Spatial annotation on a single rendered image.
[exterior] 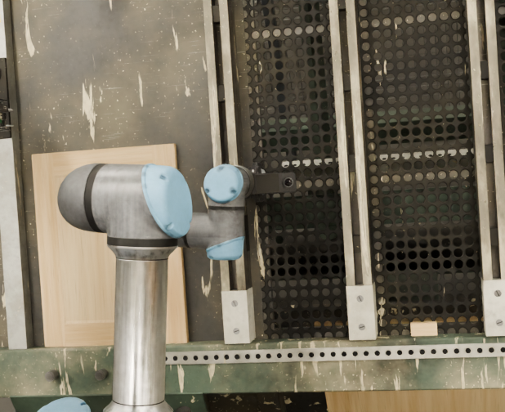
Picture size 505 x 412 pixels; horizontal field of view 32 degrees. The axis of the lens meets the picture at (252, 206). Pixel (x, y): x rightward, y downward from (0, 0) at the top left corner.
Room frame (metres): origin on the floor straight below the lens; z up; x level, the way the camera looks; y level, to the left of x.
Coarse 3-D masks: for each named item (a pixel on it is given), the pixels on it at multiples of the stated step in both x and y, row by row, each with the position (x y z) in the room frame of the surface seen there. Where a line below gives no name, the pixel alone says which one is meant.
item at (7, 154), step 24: (0, 0) 2.19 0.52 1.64; (0, 24) 2.16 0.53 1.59; (0, 48) 2.13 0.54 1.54; (0, 144) 2.01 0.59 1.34; (0, 168) 1.98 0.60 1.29; (0, 192) 1.95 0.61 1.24; (0, 216) 1.92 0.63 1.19; (24, 216) 1.94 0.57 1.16; (24, 240) 1.90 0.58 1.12; (24, 264) 1.86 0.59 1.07; (24, 288) 1.82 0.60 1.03; (24, 312) 1.79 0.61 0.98; (24, 336) 1.76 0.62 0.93
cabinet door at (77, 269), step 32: (32, 160) 1.99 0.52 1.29; (64, 160) 1.97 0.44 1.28; (96, 160) 1.94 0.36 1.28; (128, 160) 1.92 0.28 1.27; (160, 160) 1.90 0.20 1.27; (64, 224) 1.89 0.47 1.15; (64, 256) 1.85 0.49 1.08; (96, 256) 1.83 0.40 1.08; (64, 288) 1.81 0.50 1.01; (96, 288) 1.79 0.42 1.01; (64, 320) 1.77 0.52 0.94; (96, 320) 1.75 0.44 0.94
